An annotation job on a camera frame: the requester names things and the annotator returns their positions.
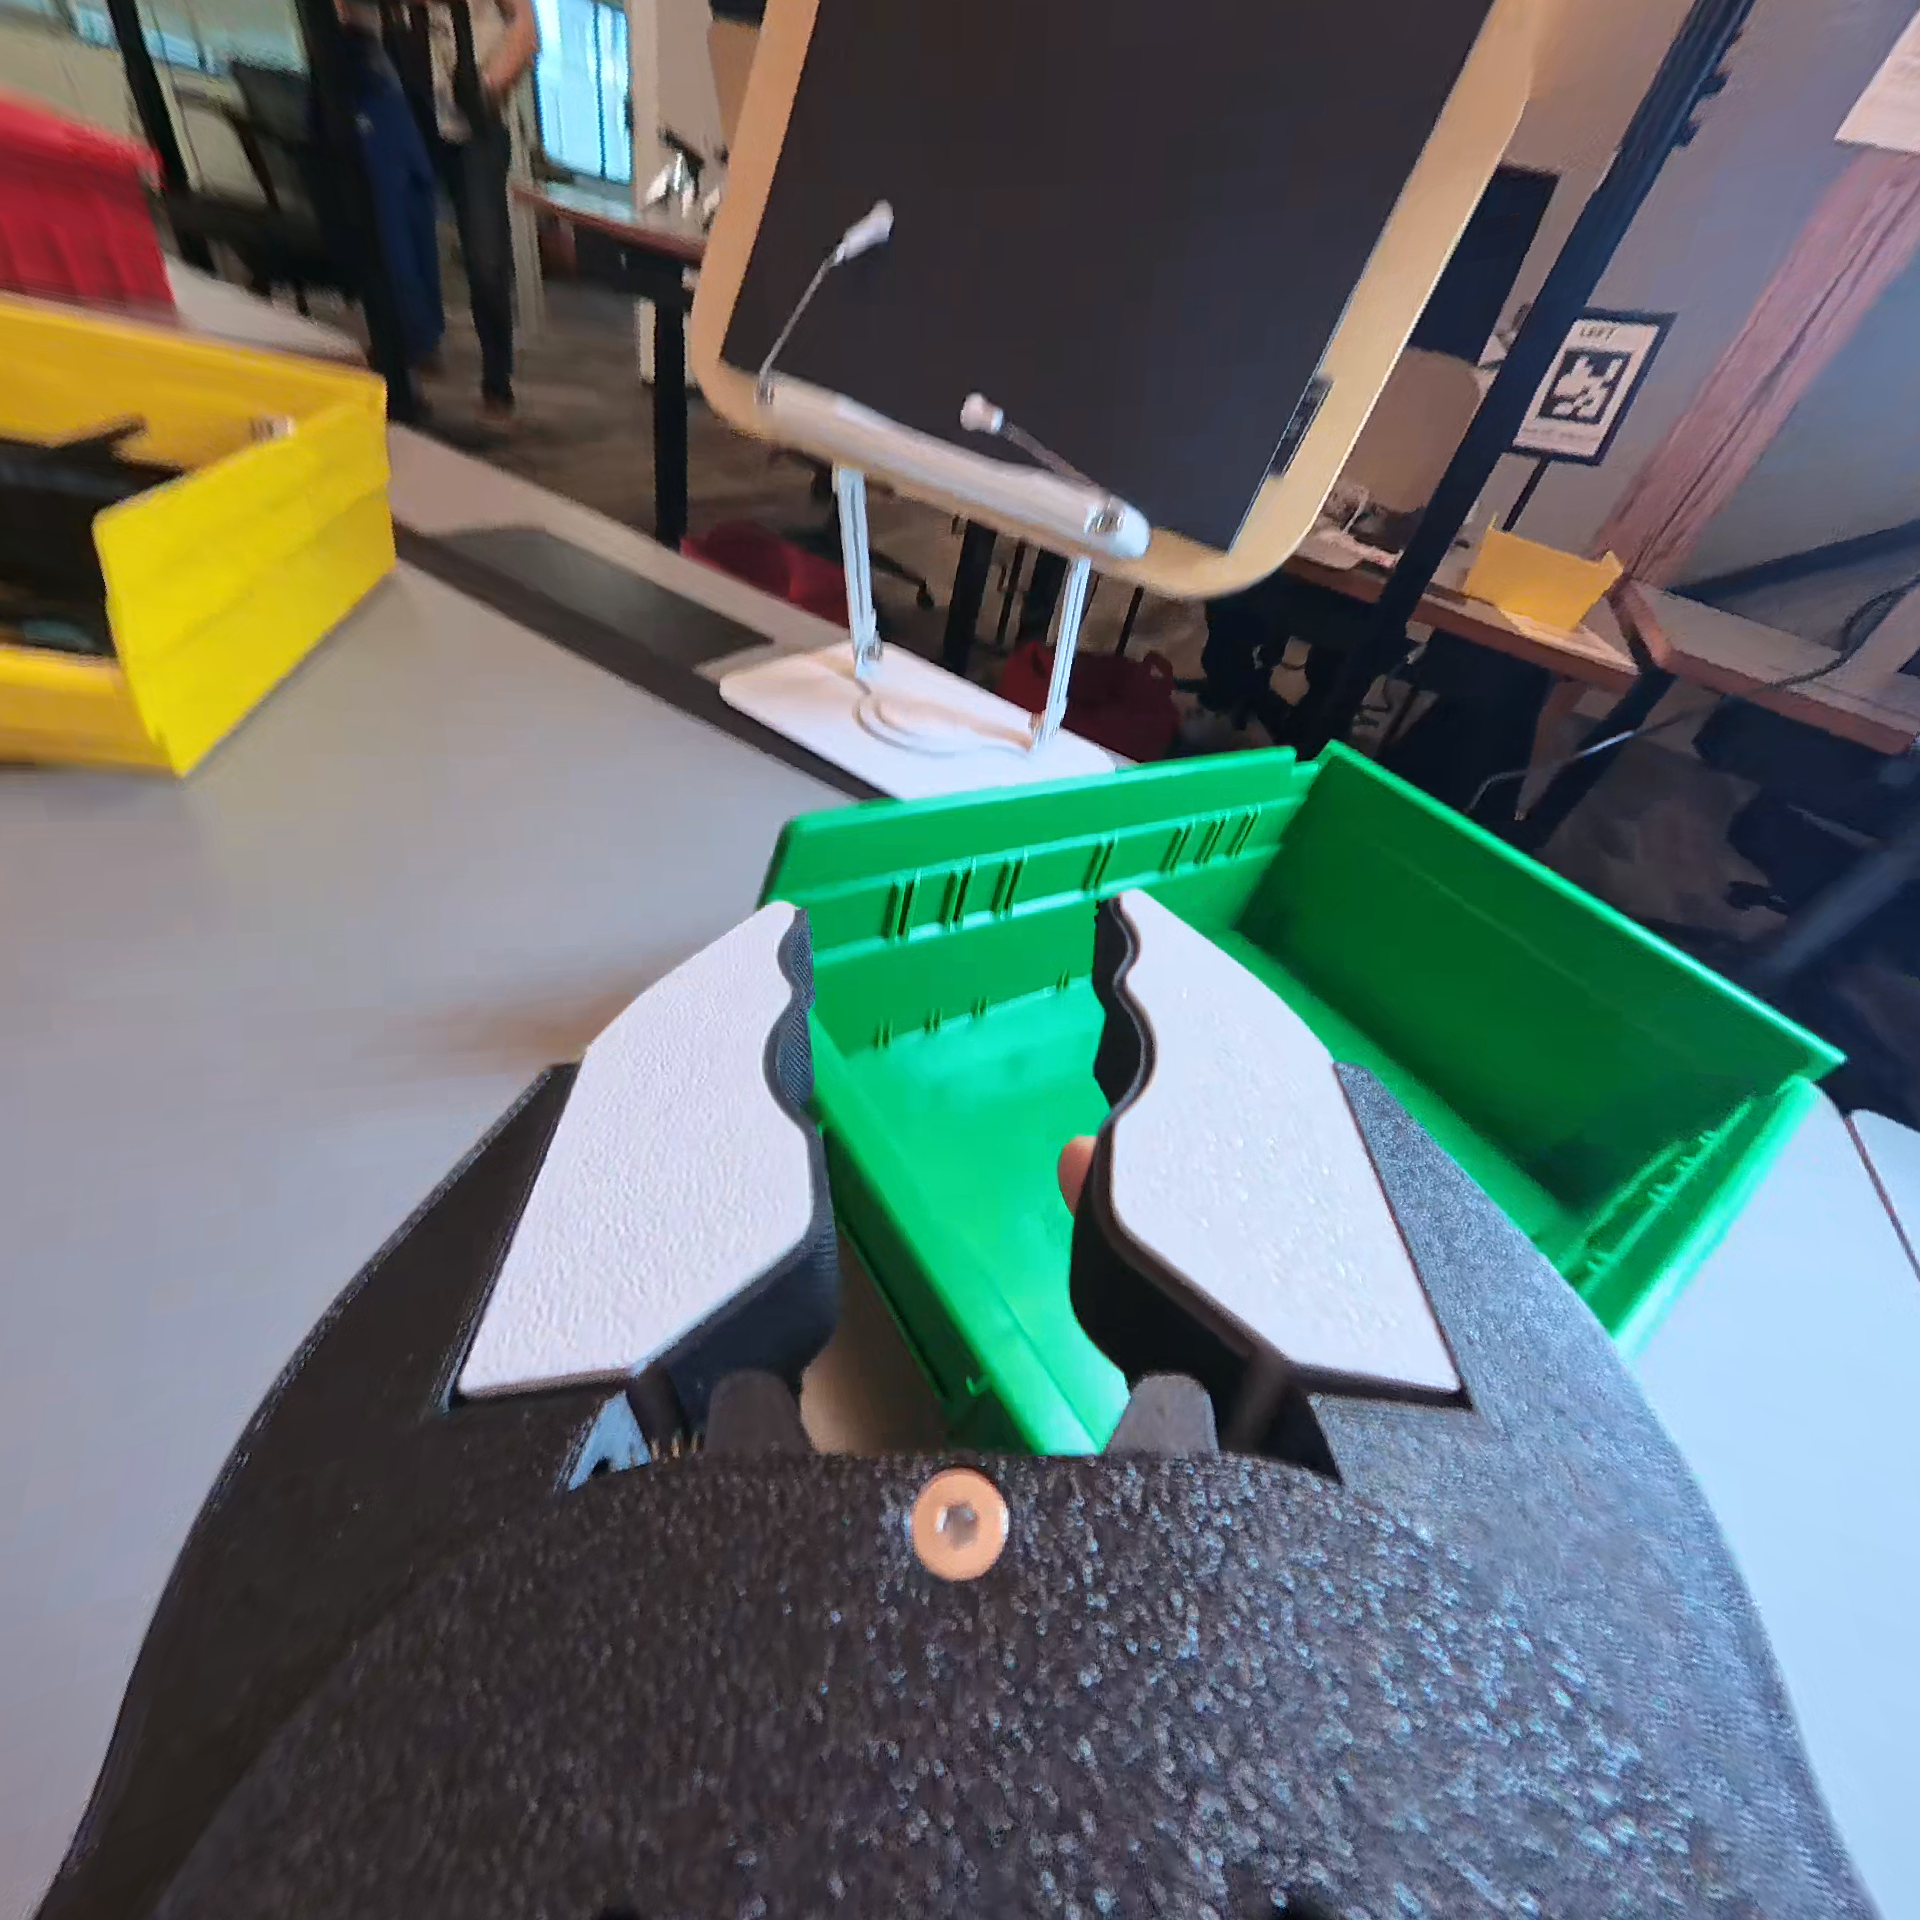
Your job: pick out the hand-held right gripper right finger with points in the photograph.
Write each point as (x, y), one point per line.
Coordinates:
(1261, 1184)

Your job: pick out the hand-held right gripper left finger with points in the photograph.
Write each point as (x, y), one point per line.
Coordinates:
(662, 1184)

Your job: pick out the green plastic bin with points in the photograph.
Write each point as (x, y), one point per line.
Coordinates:
(1440, 974)

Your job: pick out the yellow plastic bin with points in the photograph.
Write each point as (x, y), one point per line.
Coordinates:
(254, 569)

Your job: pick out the person's right hand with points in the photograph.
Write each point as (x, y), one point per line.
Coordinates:
(1075, 1179)

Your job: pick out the red bag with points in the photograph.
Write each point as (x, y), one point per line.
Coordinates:
(1103, 697)
(765, 567)

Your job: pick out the white monitor stand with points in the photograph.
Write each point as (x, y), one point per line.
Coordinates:
(915, 705)

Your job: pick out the wooden background table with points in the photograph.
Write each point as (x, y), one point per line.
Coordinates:
(1770, 676)

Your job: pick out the printed tag sign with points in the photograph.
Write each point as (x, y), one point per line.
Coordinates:
(1594, 387)

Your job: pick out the black slanted pole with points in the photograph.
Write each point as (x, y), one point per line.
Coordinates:
(1589, 254)

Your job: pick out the red plastic bin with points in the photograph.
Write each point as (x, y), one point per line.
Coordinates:
(77, 212)

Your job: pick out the black monitor cream frame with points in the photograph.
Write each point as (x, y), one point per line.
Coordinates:
(1079, 225)

